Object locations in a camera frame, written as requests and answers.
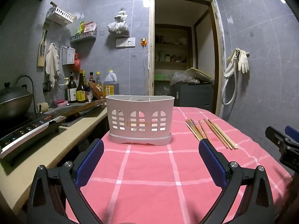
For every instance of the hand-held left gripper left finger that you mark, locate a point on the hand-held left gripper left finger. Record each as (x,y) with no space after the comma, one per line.
(91,161)

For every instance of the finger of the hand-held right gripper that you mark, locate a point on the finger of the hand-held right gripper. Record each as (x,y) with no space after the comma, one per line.
(275,136)
(293,134)

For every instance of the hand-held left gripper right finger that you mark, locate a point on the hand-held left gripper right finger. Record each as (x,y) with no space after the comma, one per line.
(211,161)

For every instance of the bunch of wooden chopsticks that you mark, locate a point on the bunch of wooden chopsticks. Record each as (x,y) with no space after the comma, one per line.
(210,130)

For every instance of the white plastic utensil basket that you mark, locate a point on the white plastic utensil basket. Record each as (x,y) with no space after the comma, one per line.
(140,105)

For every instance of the beige kitchen counter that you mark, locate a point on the beige kitchen counter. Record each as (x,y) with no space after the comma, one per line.
(46,151)

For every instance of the brown wooden cutting board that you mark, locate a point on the brown wooden cutting board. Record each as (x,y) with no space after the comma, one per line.
(86,106)

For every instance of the pink checked tablecloth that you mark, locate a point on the pink checked tablecloth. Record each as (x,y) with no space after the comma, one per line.
(149,168)

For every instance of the pink soap dish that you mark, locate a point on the pink soap dish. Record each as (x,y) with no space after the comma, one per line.
(62,102)

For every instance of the dark grey cabinet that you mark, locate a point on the dark grey cabinet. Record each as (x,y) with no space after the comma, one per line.
(193,95)

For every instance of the steel wool scrubber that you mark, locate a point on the steel wool scrubber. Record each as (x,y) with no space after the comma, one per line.
(53,104)

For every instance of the black induction cooker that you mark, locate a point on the black induction cooker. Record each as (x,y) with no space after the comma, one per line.
(28,133)

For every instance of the yellow sponge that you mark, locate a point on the yellow sponge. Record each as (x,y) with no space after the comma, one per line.
(42,107)

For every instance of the dark bottle white label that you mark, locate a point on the dark bottle white label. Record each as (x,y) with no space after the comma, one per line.
(72,91)

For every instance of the large cooking oil jug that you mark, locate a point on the large cooking oil jug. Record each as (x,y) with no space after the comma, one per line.
(111,84)

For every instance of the clear yellow-capped bottle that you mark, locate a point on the clear yellow-capped bottle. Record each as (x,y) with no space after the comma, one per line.
(98,81)

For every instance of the cream rubber gloves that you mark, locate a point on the cream rubber gloves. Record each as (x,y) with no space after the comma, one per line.
(243,59)

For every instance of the flat cardboard piece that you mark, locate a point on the flat cardboard piece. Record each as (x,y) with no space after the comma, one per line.
(199,74)

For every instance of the crumpled clear plastic sheet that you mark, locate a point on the crumpled clear plastic sheet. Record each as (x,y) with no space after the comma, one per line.
(181,78)

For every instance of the dark metal wok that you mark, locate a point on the dark metal wok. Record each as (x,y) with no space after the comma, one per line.
(14,102)

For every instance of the green box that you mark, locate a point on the green box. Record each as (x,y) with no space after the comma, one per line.
(159,77)

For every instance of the red plastic bag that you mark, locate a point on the red plastic bag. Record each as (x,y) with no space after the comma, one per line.
(76,63)

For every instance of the curved metal faucet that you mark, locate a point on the curved metal faucet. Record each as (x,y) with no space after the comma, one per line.
(29,79)

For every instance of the metal box grater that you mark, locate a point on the metal box grater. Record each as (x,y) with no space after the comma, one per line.
(68,56)

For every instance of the white hanging rag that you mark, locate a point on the white hanging rag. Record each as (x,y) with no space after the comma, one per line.
(52,60)

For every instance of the hanging light wooden board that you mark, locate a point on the hanging light wooden board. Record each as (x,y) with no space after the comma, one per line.
(41,60)

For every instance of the wooden storage shelves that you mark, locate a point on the wooden storage shelves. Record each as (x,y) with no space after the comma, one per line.
(171,44)

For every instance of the hanging clear plastic bag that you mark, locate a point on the hanging clear plastic bag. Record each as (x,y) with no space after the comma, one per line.
(118,26)

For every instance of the black wall outlet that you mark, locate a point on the black wall outlet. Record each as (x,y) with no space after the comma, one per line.
(46,86)

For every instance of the white wall switch plate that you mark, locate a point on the white wall switch plate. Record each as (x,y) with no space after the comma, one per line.
(125,42)

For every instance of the grey wall shelf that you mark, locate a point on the grey wall shelf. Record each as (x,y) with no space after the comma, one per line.
(83,37)

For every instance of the wooden door frame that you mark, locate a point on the wooden door frame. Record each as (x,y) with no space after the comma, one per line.
(151,51)

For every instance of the orange wall hook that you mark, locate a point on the orange wall hook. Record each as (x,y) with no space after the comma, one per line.
(143,42)

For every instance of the white slotted wall rack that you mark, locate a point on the white slotted wall rack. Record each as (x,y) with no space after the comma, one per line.
(59,14)

